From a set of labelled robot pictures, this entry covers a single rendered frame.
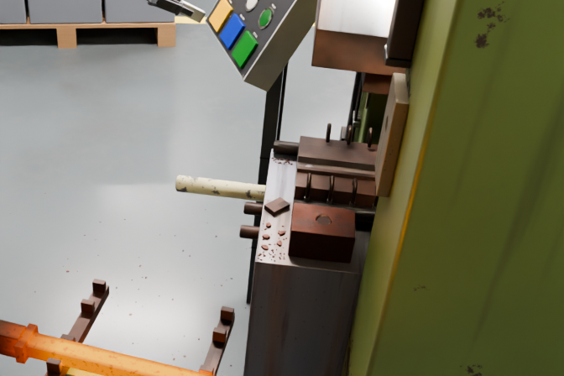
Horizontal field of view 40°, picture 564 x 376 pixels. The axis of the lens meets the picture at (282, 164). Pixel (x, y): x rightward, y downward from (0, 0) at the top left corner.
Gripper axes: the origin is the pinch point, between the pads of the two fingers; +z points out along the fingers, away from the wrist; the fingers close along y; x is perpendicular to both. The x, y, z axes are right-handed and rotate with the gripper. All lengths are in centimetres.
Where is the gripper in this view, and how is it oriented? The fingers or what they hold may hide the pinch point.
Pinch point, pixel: (190, 11)
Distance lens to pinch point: 198.1
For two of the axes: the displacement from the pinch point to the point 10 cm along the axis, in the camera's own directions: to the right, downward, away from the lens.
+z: 7.6, 2.9, 5.8
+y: 3.5, 5.7, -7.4
